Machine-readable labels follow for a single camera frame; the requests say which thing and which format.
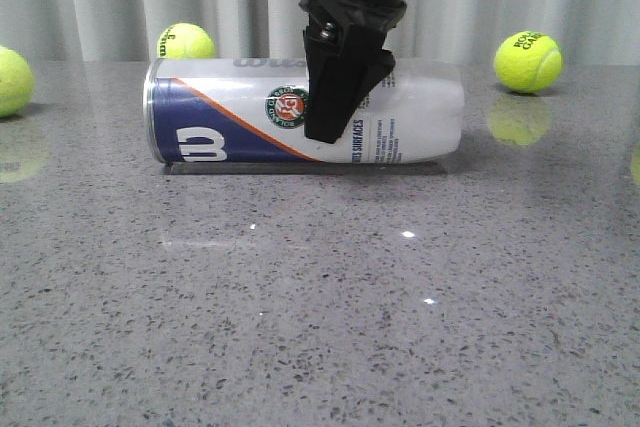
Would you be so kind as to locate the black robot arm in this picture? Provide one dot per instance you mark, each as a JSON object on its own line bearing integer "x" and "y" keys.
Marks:
{"x": 346, "y": 58}

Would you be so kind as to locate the Roland Garros tennis ball right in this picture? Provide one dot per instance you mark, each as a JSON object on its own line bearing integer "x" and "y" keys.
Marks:
{"x": 528, "y": 62}

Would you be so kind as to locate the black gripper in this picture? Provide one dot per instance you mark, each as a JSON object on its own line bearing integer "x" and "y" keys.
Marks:
{"x": 345, "y": 59}

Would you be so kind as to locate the tennis ball with Wilson print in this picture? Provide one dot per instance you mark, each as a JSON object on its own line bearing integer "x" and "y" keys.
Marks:
{"x": 185, "y": 41}

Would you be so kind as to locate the white blue Wilson tennis can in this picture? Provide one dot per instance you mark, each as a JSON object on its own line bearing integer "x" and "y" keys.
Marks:
{"x": 253, "y": 110}

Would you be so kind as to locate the tennis ball far left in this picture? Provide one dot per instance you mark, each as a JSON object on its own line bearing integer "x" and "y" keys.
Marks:
{"x": 17, "y": 82}

